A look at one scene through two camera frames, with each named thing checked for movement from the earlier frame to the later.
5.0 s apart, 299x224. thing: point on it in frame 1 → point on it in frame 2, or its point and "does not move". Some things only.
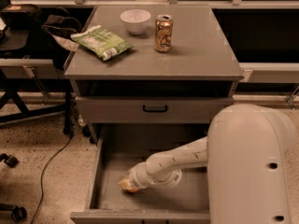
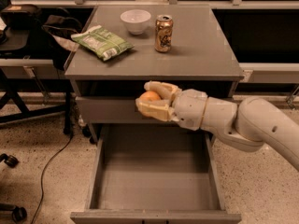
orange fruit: x=133 y=189 → x=149 y=95
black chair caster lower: x=19 y=214 does not move
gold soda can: x=163 y=33 does not move
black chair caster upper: x=9 y=160 does not move
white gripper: x=135 y=180 → x=189 y=108
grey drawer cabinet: x=151 y=63 does not move
